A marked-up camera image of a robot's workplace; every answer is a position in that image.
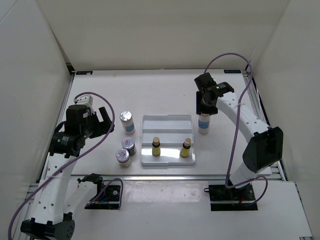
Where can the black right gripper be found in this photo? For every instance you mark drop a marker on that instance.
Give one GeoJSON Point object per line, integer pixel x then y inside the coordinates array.
{"type": "Point", "coordinates": [212, 111]}

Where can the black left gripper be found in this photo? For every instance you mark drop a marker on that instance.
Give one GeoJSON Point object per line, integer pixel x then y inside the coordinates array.
{"type": "Point", "coordinates": [102, 127]}

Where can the silver-lid shaker bottle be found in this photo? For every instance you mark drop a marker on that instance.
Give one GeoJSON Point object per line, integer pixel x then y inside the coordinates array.
{"type": "Point", "coordinates": [203, 123]}
{"type": "Point", "coordinates": [127, 122]}

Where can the yellow cork-top bottle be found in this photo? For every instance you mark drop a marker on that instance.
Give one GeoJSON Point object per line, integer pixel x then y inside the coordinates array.
{"type": "Point", "coordinates": [185, 149]}
{"type": "Point", "coordinates": [156, 146]}

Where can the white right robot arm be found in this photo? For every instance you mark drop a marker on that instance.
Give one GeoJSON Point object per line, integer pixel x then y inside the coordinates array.
{"type": "Point", "coordinates": [264, 143]}

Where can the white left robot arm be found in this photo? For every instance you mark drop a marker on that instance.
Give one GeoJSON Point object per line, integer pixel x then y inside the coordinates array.
{"type": "Point", "coordinates": [53, 219]}

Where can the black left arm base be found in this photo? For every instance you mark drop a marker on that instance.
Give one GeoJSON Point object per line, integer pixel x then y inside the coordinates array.
{"type": "Point", "coordinates": [109, 198]}

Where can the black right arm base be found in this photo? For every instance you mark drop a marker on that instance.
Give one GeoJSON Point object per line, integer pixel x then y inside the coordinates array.
{"type": "Point", "coordinates": [223, 199]}

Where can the rear white-lid spice jar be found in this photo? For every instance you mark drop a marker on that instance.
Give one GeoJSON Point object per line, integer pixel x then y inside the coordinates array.
{"type": "Point", "coordinates": [128, 143]}

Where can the white-lid spice jar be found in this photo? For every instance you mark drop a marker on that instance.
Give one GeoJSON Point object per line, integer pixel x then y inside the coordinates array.
{"type": "Point", "coordinates": [128, 143]}
{"type": "Point", "coordinates": [123, 157]}

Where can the front white-lid spice jar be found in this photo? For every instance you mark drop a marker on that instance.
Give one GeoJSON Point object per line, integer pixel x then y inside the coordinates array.
{"type": "Point", "coordinates": [123, 157]}

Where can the white divided plastic tray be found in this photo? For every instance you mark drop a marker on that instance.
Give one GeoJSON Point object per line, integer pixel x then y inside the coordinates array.
{"type": "Point", "coordinates": [172, 131]}

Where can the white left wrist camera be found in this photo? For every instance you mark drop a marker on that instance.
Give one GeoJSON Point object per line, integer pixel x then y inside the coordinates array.
{"type": "Point", "coordinates": [86, 100]}

